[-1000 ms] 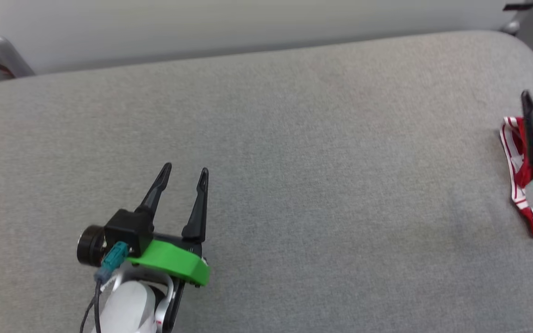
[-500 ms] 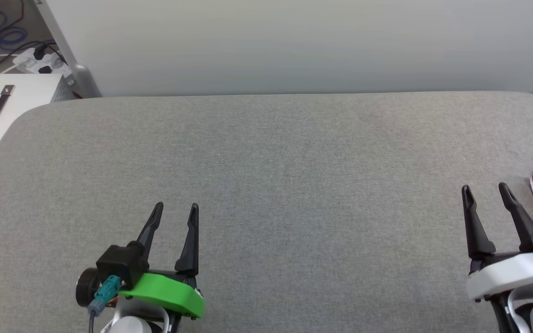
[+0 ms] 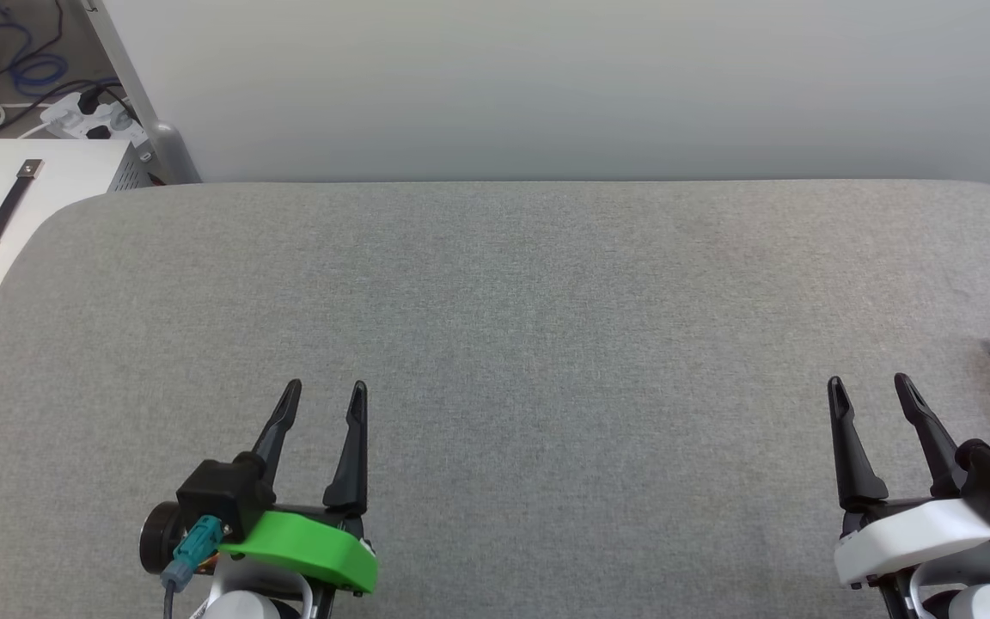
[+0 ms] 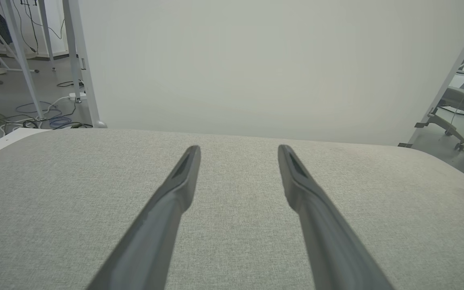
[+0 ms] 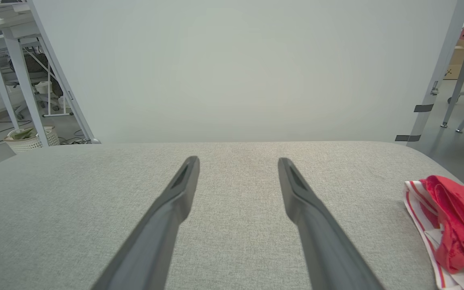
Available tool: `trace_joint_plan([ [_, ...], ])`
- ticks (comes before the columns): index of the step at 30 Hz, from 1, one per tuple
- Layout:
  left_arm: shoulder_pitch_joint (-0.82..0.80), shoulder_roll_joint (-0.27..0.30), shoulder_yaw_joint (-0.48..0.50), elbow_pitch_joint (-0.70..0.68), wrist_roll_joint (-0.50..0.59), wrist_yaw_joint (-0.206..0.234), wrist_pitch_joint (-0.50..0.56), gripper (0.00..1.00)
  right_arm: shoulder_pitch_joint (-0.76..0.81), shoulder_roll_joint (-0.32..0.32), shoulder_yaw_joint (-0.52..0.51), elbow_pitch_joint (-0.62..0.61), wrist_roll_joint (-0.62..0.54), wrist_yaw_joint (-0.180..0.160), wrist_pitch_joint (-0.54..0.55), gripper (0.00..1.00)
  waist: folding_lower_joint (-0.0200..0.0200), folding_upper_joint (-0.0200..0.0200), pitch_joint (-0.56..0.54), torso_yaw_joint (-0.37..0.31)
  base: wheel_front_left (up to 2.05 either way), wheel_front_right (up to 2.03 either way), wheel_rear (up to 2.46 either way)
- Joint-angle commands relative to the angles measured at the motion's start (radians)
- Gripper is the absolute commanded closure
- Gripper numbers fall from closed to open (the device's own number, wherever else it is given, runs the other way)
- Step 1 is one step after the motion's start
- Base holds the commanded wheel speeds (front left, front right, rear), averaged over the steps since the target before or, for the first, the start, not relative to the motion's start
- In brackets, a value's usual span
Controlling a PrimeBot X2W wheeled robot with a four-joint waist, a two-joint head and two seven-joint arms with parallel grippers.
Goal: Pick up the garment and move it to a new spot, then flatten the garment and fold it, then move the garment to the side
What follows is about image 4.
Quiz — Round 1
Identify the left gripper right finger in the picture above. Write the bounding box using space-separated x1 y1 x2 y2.
278 145 394 290

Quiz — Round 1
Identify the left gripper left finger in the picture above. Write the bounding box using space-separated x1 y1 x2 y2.
86 145 201 290

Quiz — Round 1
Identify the grey office chair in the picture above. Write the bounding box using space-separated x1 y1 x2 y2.
414 86 464 152

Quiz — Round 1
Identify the blue coiled cable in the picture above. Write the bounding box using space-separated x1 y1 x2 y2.
14 101 74 129

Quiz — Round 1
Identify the black floor cable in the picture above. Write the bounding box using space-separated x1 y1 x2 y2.
0 79 94 130

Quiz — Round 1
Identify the grey metal post round foot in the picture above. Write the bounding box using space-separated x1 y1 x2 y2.
62 0 108 129

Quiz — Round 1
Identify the hanging black cable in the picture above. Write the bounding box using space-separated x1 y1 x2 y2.
12 0 66 54

